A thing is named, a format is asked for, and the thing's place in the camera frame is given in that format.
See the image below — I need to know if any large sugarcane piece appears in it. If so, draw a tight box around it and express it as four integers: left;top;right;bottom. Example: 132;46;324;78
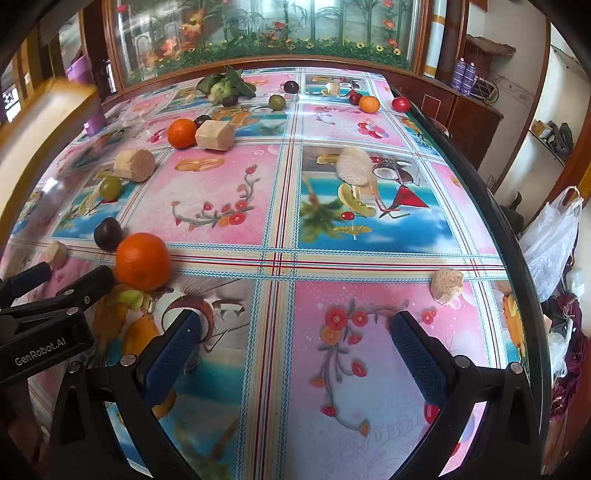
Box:
195;120;236;151
113;148;156;182

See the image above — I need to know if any white yellow-banded post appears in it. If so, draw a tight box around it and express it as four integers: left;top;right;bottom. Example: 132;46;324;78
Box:
425;0;448;79

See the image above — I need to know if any white tray with yellow tape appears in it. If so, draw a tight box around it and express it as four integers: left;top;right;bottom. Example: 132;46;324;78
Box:
0;76;103;153

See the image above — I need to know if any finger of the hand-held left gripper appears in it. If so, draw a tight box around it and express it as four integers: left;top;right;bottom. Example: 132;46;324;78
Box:
0;261;53;302
0;265;115;325

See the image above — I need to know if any white plastic bag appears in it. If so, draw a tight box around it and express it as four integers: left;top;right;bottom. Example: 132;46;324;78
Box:
519;187;585;303

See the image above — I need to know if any green leafy vegetable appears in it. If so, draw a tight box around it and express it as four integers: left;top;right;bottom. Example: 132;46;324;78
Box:
196;65;257;104

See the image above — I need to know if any low wooden cabinet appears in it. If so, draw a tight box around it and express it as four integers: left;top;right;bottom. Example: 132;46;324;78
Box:
388;65;504;171

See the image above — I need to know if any maroon cloth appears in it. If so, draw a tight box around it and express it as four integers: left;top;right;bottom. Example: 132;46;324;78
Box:
545;295;589;416

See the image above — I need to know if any black-edged table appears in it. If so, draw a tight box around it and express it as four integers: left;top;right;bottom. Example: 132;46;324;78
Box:
0;67;555;480

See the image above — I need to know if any printed fruit tablecloth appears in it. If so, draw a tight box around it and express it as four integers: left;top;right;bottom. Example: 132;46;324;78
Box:
0;67;522;480

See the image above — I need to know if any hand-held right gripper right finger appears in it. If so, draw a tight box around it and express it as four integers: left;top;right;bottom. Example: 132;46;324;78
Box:
389;311;551;480

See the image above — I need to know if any brown wicker basket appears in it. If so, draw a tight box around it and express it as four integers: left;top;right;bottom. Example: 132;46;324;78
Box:
463;34;515;79

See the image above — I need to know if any glass panel with artificial flowers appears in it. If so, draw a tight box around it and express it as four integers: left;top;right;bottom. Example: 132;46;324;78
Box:
81;0;432;90

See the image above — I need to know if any purple thermos bottle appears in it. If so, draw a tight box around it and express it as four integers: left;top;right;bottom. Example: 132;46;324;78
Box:
65;54;110;138

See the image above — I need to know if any large orange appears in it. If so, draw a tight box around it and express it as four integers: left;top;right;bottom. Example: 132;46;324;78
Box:
115;233;171;292

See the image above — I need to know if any medium orange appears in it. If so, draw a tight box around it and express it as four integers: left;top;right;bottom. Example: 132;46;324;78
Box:
167;118;198;150

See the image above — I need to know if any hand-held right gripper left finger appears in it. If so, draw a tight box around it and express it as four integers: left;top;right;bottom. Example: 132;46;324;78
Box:
46;308;207;480

